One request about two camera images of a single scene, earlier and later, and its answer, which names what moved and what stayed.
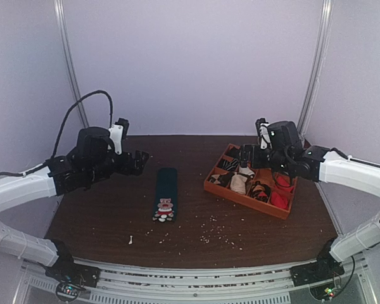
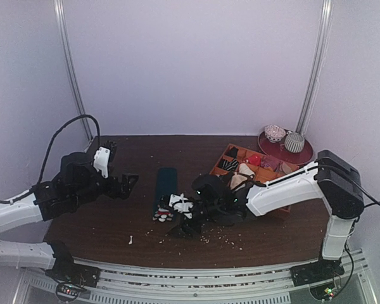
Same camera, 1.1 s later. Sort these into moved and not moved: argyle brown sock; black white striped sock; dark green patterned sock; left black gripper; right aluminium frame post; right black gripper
Moved: right black gripper; left black gripper
Not moved: black white striped sock; dark green patterned sock; right aluminium frame post; argyle brown sock
